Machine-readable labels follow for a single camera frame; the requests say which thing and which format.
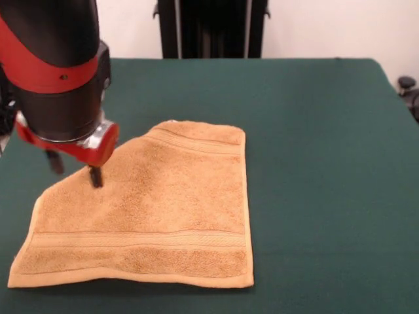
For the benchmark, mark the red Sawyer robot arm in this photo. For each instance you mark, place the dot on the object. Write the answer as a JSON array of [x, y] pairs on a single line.
[[59, 108]]

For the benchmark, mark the black stand column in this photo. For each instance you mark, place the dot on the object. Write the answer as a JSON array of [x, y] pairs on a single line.
[[212, 29]]

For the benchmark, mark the dark green table cloth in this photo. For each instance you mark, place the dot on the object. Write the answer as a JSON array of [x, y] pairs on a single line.
[[327, 196]]

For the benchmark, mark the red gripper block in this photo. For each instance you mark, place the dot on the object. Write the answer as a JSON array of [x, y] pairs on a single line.
[[104, 147]]

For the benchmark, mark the tan terry towel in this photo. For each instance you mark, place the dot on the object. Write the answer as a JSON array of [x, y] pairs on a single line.
[[163, 196]]

